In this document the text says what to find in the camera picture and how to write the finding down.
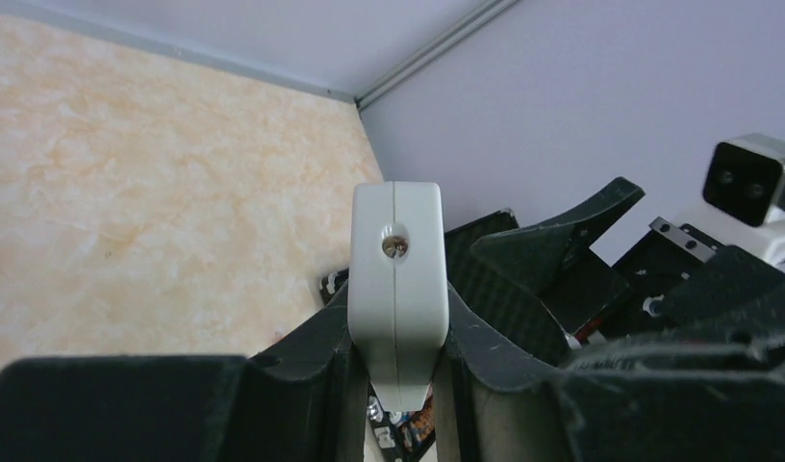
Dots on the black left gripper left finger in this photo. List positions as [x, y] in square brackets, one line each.
[302, 399]

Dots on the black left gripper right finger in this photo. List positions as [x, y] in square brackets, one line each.
[716, 393]

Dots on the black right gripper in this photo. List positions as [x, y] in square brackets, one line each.
[544, 290]

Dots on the white remote control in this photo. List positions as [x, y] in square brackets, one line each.
[397, 308]

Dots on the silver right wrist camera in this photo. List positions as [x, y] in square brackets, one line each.
[743, 197]

